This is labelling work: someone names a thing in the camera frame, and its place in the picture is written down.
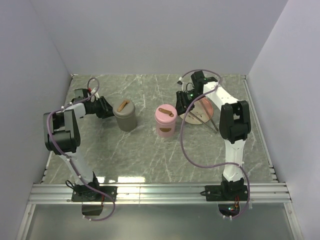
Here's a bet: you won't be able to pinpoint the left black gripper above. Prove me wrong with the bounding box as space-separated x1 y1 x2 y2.
88 96 118 119

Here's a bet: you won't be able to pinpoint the grey lid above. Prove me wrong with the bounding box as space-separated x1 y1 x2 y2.
112 98 136 119

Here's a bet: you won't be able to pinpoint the metal food tongs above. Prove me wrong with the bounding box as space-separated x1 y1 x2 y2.
186 98 219 132

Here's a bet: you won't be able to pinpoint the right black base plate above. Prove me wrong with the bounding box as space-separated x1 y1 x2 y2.
200 185 249 202

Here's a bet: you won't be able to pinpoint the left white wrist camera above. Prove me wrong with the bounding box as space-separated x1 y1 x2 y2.
87 87 100 102

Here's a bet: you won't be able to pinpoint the pink cylindrical container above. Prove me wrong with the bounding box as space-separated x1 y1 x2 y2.
154 104 178 138

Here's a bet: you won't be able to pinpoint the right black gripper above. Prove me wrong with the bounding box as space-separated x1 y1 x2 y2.
173 89 205 116

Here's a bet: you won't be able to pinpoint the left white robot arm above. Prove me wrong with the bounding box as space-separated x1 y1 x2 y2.
43 88 114 202

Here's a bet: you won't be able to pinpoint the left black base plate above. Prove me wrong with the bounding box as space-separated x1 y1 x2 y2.
71 185 118 203

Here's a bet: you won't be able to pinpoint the aluminium mounting rail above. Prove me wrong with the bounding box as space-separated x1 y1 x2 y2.
27 182 292 205

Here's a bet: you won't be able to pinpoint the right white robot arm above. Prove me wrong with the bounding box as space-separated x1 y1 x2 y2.
175 69 251 201

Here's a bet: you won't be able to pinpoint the pink cream plate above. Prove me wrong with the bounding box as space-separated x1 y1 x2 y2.
185 97 214 125

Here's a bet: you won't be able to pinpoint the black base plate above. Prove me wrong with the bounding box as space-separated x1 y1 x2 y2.
200 185 249 202
71 185 118 203

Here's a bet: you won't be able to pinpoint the grey cylindrical container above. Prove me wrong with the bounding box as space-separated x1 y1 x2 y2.
112 98 138 132

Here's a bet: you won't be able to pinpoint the pink lid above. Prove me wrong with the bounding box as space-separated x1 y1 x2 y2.
154 104 178 125

